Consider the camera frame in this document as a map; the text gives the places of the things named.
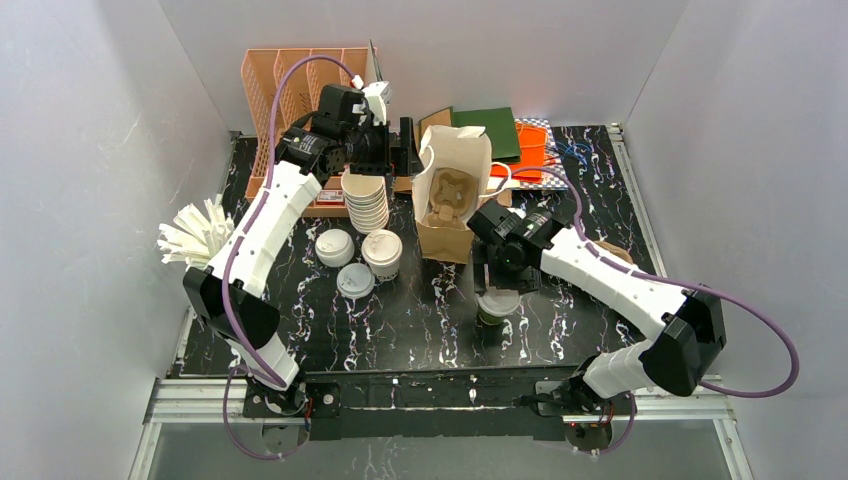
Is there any tan paper bag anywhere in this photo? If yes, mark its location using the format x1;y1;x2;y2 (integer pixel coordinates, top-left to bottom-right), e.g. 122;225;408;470
411;125;492;264

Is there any stack of paper cups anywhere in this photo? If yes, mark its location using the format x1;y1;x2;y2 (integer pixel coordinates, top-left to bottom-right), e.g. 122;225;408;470
341;169;389;234

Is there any single white lid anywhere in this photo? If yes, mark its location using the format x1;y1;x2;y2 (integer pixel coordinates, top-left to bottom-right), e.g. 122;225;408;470
361;229;403;265
476;288;521;318

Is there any green paper cup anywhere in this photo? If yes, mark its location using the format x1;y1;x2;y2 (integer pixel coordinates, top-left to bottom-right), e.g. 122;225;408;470
475;288;521;326

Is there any single paper cup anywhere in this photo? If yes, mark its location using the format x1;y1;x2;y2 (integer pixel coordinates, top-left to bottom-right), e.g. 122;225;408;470
361;229;403;281

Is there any cardboard two-cup carrier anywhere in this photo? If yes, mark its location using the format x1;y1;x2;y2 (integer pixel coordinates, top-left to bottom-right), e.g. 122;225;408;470
593;241;635;268

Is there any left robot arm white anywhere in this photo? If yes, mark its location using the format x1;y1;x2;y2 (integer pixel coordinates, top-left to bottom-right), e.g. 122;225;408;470
183;81;422;414

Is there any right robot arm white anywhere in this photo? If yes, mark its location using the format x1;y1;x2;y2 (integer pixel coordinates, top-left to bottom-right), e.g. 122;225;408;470
467;201;726;403

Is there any brown kraft paper bag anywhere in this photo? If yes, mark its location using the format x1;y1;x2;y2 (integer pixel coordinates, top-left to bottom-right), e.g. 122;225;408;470
393;126;420;194

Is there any red white small box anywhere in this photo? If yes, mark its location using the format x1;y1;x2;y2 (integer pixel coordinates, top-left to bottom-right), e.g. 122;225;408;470
316;190;345;205

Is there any white folder in organizer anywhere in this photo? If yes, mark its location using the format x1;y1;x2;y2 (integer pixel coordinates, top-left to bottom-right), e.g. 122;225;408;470
366;40;384;83

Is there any pink desk file organizer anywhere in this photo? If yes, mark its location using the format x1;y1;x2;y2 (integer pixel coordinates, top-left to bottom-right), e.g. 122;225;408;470
241;47;376;201

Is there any dark green paper bag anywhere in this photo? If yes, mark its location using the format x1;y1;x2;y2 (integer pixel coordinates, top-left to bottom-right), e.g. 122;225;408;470
419;107;521;164

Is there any stack of white lids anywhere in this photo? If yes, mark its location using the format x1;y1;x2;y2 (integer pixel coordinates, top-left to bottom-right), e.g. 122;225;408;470
315;229;355;268

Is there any orange paper bag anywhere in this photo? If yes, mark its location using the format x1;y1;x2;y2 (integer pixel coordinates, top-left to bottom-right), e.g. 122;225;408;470
494;121;549;185

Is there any loose white lid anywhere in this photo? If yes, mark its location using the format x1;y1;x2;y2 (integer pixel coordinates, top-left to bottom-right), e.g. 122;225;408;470
336;263;376;300

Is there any white wrapped straws bundle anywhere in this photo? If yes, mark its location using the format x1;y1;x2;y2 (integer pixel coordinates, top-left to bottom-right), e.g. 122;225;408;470
156;194;235;268

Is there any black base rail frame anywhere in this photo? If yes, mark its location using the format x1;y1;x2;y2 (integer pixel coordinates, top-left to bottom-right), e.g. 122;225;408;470
142;360;750;480

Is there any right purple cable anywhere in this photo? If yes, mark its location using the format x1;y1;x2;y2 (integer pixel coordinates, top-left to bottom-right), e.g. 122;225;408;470
510;166;801;458

